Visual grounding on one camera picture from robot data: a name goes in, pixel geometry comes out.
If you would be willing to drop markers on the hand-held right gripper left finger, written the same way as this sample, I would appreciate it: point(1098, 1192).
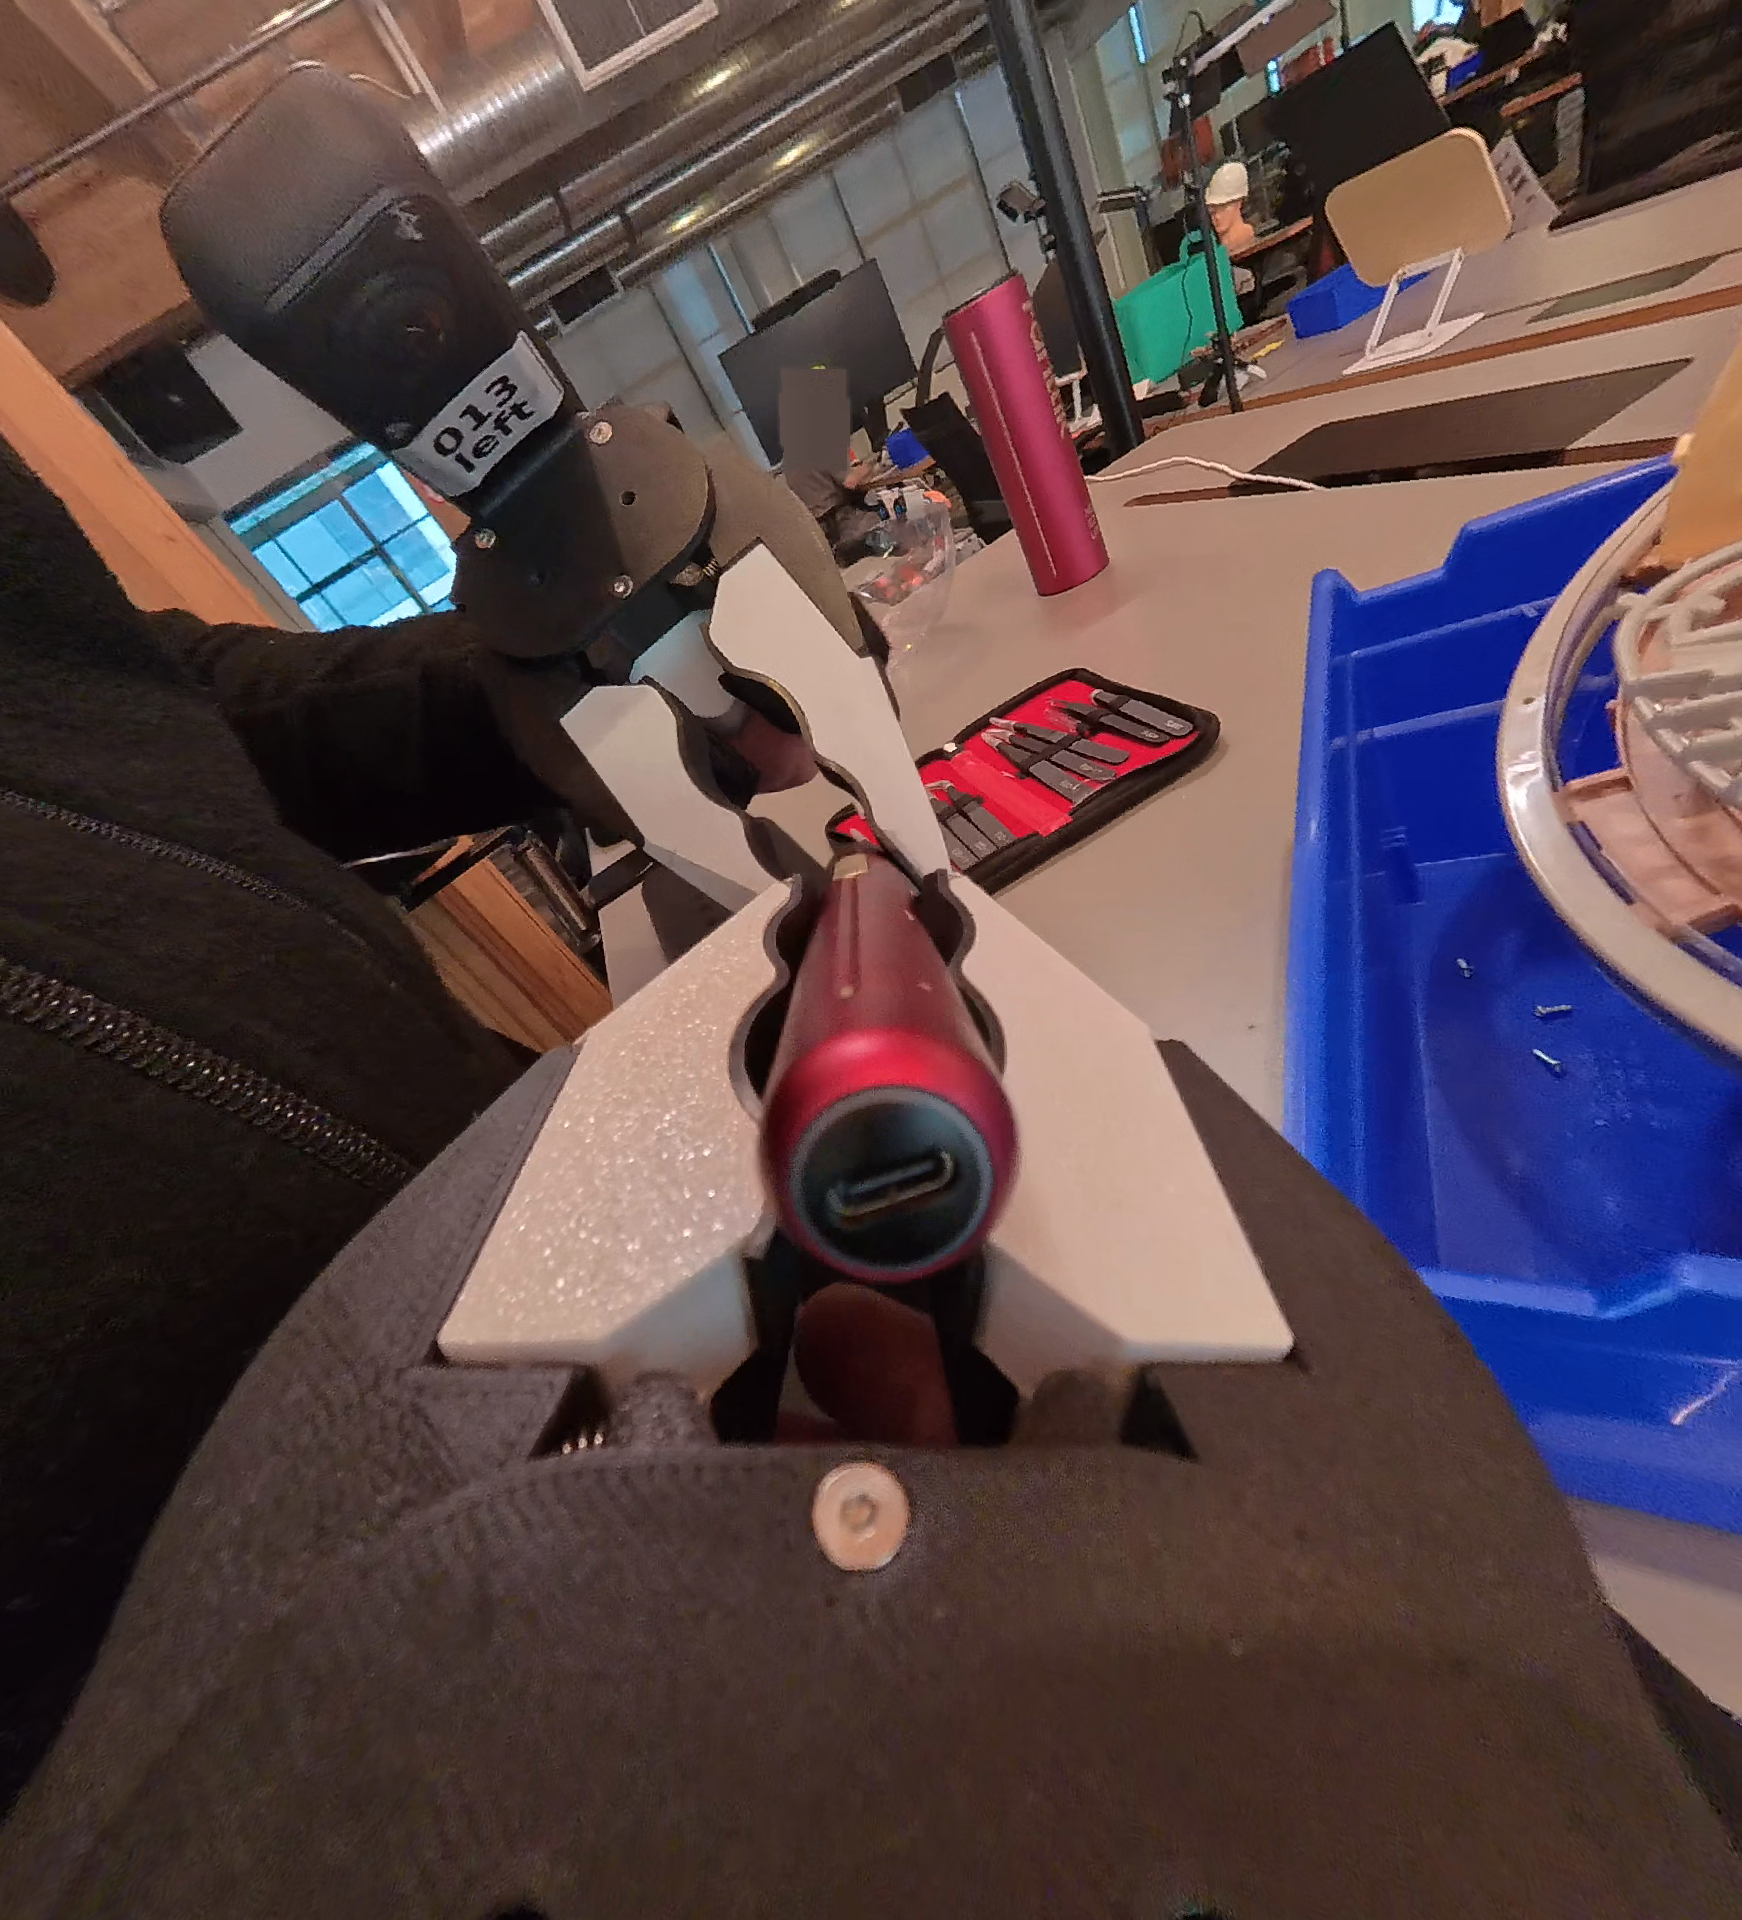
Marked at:
point(586, 1201)

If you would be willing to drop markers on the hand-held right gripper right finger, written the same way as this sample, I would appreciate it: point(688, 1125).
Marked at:
point(1141, 1201)

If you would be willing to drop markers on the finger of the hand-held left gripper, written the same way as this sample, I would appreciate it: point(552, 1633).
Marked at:
point(646, 780)
point(810, 660)

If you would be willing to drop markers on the red electric screwdriver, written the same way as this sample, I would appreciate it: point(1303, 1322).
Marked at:
point(886, 1081)

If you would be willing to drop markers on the blue plastic bin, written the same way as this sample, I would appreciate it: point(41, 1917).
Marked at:
point(1410, 975)

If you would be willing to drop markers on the clear ball maze puzzle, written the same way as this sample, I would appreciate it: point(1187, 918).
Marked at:
point(1666, 780)

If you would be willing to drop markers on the person's left forearm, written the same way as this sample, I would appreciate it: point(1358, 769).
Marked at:
point(390, 734)

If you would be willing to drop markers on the person's left hand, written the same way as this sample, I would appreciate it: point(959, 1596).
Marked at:
point(775, 759)

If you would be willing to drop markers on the person's right hand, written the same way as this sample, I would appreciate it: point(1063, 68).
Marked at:
point(879, 1365)

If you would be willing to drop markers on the clear plastic bag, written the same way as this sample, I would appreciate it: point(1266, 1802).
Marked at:
point(908, 570)

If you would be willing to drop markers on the black computer monitor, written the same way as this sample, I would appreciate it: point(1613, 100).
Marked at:
point(819, 353)

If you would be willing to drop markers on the pink drink can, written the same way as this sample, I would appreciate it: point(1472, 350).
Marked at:
point(1028, 434)

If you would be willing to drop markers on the white air vent grille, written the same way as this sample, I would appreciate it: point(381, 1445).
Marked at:
point(624, 30)

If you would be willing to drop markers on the green storage bin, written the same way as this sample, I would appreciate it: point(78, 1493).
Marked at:
point(1171, 315)

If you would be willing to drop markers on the black metal pole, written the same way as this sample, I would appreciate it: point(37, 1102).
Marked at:
point(1066, 224)

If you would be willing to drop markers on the small blue bin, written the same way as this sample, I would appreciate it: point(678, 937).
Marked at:
point(1336, 304)

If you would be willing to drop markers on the white tablet stand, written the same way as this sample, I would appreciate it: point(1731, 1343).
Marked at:
point(1410, 331)

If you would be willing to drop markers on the black square pad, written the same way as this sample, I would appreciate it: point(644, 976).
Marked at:
point(1456, 420)

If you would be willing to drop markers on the large silver air duct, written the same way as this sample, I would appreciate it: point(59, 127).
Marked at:
point(630, 165)

